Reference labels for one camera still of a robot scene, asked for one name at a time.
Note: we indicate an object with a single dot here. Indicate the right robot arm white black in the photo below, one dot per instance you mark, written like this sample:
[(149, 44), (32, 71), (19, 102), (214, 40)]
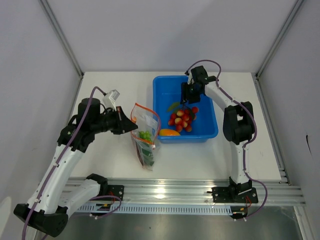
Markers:
[(239, 126)]

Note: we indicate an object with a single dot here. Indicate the right aluminium frame post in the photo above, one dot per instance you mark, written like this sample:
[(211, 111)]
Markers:
[(285, 27)]

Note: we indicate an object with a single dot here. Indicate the red lychee bunch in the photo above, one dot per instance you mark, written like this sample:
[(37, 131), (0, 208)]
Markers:
[(182, 117)]

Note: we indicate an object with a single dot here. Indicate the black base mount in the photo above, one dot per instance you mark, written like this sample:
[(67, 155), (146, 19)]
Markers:
[(114, 193), (222, 194)]

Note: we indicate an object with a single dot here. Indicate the orange mango slice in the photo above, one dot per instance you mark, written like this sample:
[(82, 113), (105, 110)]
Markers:
[(168, 133)]

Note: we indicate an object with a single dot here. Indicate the white slotted cable duct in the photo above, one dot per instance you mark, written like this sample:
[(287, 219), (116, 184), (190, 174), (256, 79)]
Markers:
[(166, 209)]

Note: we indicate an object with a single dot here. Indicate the clear zip top bag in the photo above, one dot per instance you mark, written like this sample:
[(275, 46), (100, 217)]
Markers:
[(147, 120)]

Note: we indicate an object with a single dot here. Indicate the blue plastic bin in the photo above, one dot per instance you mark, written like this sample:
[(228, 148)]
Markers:
[(167, 90)]

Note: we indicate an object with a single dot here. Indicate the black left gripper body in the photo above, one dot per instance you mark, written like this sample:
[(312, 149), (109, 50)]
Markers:
[(109, 122)]

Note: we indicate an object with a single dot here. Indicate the aluminium mounting rail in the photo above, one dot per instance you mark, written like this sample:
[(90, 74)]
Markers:
[(195, 192)]

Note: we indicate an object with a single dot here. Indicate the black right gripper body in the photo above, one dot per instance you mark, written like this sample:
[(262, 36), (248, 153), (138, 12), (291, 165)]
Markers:
[(195, 96)]

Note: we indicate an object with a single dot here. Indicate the left aluminium frame post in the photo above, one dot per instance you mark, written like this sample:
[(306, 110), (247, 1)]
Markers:
[(49, 13)]

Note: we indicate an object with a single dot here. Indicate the aluminium frame post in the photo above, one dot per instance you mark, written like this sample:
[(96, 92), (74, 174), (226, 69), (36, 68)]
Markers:
[(49, 13), (285, 27)]

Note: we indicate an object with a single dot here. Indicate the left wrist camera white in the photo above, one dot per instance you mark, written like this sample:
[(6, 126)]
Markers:
[(109, 99)]

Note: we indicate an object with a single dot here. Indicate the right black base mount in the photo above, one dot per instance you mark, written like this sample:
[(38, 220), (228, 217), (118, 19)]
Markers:
[(222, 194)]

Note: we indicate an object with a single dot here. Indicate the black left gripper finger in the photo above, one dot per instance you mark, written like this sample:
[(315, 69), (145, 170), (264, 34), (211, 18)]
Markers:
[(126, 126), (121, 115)]

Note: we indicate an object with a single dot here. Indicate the green cucumber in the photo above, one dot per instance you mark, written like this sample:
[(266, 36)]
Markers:
[(147, 155)]

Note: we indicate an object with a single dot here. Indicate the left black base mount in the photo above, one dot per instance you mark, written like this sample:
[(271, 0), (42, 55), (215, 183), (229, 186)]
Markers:
[(114, 193)]

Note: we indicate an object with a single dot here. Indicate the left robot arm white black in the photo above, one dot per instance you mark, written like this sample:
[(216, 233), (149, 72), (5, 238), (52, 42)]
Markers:
[(46, 211)]

